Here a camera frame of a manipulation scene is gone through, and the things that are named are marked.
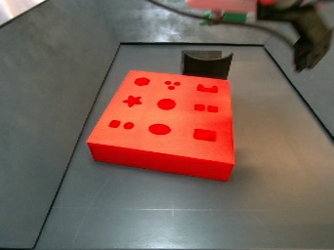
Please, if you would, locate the black cable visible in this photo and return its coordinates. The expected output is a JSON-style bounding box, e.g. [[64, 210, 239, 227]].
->
[[147, 0, 302, 43]]

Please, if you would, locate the black curved fixture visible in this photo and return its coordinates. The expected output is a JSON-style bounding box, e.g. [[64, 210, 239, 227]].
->
[[181, 50, 234, 79]]

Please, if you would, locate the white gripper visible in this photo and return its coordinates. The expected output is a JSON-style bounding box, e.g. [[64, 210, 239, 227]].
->
[[185, 0, 256, 13]]

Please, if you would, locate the red shape sorting block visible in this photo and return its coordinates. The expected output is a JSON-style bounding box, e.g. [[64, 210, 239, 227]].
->
[[87, 70, 235, 181]]

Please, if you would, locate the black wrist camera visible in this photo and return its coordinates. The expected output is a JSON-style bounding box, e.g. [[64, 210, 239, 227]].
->
[[255, 3, 334, 73]]

